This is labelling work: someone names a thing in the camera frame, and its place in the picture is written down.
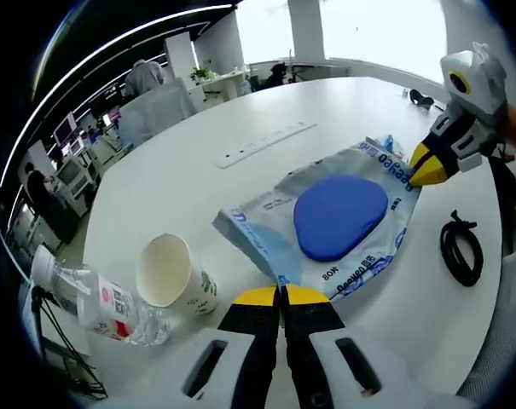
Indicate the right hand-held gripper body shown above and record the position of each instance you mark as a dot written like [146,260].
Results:
[479,89]

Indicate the green potted plant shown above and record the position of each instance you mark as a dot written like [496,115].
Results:
[203,74]

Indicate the white mesh chair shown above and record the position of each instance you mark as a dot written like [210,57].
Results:
[155,115]

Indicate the white paper cup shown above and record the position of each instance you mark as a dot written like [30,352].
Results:
[164,268]

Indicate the white office chair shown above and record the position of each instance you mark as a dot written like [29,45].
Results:
[72,174]

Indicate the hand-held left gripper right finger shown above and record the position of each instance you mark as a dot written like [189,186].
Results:
[313,353]

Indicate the blue tissue pack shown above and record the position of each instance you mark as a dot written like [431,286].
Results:
[390,142]

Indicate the black office chair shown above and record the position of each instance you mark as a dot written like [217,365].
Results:
[279,72]

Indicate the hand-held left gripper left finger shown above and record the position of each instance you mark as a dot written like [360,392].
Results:
[253,353]

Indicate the black tripod stand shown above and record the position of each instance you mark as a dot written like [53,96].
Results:
[37,319]

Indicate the blue pad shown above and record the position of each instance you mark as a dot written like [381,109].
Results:
[338,221]

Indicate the clear plastic water bottle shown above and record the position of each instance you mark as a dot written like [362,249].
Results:
[108,302]

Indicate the small black object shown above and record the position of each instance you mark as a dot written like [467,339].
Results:
[419,99]

